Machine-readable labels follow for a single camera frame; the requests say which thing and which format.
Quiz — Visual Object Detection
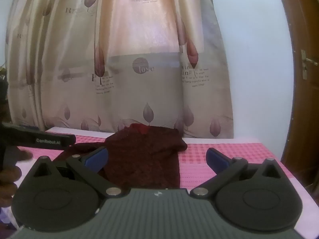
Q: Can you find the brass door handle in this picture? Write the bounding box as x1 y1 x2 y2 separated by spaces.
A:
300 49 319 80

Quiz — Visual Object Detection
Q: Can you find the person's left hand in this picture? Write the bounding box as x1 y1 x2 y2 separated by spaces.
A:
0 146 33 208

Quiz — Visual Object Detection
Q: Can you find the beige leaf print curtain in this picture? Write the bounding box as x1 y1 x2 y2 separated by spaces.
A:
5 0 235 140

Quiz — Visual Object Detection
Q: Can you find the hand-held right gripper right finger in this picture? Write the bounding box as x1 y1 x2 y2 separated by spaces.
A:
191 147 289 200

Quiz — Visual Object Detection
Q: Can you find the pink checkered bed sheet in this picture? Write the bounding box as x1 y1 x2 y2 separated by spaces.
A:
46 126 319 229

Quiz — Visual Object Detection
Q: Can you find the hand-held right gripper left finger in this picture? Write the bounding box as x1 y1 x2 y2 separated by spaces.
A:
24 147 122 200

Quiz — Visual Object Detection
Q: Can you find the dark red patterned garment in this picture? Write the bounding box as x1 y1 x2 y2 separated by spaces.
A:
53 123 188 190

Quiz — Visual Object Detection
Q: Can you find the brown wooden door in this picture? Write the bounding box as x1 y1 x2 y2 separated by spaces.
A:
274 0 319 188

